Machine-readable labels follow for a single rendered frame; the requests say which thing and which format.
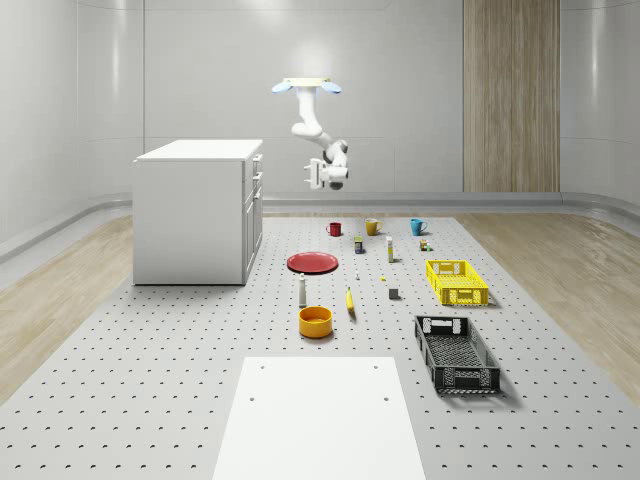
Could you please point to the dark grey basket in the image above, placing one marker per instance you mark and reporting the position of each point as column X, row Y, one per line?
column 467, row 380

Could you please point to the red mug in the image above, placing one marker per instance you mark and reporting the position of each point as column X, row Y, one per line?
column 335, row 229

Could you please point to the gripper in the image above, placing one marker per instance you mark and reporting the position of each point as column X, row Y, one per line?
column 316, row 174

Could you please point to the white board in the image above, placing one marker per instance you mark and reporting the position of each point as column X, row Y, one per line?
column 320, row 425

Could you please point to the yellow bowl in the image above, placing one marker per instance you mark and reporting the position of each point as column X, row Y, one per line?
column 315, row 327

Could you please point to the grey cube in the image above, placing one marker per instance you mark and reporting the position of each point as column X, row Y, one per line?
column 394, row 294

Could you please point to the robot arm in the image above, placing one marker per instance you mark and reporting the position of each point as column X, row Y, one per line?
column 306, row 112

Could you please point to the puzzle cube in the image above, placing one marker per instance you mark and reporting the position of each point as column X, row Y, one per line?
column 425, row 245

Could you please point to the flat-sided can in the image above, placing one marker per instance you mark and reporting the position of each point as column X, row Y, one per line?
column 358, row 246

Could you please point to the banana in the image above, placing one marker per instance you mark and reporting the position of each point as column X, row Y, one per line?
column 350, row 300

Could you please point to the blue mug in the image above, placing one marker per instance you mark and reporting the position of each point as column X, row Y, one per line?
column 417, row 227

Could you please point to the yellow basket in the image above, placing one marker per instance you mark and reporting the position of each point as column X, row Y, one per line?
column 462, row 295

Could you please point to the small white bottle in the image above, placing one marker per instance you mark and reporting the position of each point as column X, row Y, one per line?
column 302, row 292

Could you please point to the red plate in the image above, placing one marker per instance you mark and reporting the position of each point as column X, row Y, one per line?
column 312, row 262

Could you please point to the white cabinet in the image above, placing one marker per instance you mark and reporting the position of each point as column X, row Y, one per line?
column 190, row 220

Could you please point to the white and yellow box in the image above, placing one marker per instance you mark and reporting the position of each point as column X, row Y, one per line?
column 389, row 250

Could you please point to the yellow mug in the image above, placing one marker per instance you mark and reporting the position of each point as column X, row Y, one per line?
column 371, row 227

